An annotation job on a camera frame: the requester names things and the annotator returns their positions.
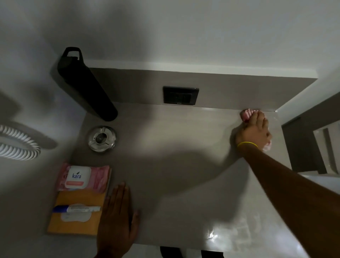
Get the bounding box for white coiled cord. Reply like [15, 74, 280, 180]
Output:
[0, 125, 41, 161]

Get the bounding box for person's left hand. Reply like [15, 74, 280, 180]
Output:
[95, 183, 141, 258]

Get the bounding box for black water bottle with handle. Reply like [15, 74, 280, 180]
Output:
[57, 47, 118, 122]

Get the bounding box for pink cleaning cloth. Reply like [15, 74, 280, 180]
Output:
[240, 108, 273, 152]

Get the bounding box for yellow wristband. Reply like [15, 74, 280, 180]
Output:
[237, 141, 259, 149]

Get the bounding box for blue and white marker pen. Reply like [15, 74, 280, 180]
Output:
[52, 205, 101, 214]

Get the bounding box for pink wet wipes packet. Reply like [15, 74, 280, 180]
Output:
[57, 163, 112, 194]

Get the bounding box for silver metal ashtray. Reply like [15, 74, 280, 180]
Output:
[87, 125, 117, 153]

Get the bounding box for dark brown cabinet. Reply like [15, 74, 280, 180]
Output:
[281, 92, 340, 175]

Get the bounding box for orange wet wipes packet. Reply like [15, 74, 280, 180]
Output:
[47, 190, 108, 237]

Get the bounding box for person's right hand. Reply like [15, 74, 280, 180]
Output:
[235, 110, 273, 150]

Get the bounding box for person's dark trousers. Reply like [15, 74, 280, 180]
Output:
[159, 246, 225, 258]

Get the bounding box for black wall socket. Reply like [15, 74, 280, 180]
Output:
[163, 86, 200, 106]

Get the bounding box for person's right forearm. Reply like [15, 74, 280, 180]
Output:
[238, 145, 340, 258]

